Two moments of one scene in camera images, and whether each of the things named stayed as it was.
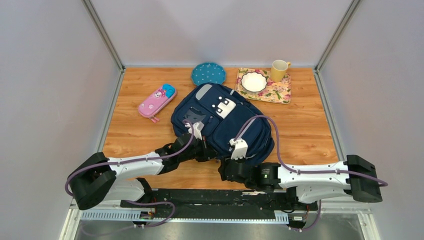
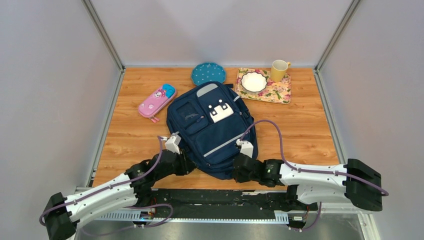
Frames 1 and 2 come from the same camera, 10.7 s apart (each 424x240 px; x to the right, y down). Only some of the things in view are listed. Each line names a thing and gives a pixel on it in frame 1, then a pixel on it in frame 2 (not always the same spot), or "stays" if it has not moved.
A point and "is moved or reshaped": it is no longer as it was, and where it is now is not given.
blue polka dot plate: (208, 72) stays
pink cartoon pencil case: (150, 106) stays
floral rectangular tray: (279, 92) stays
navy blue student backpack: (224, 113) is moved or reshaped
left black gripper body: (200, 152) -> (180, 167)
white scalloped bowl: (254, 81) stays
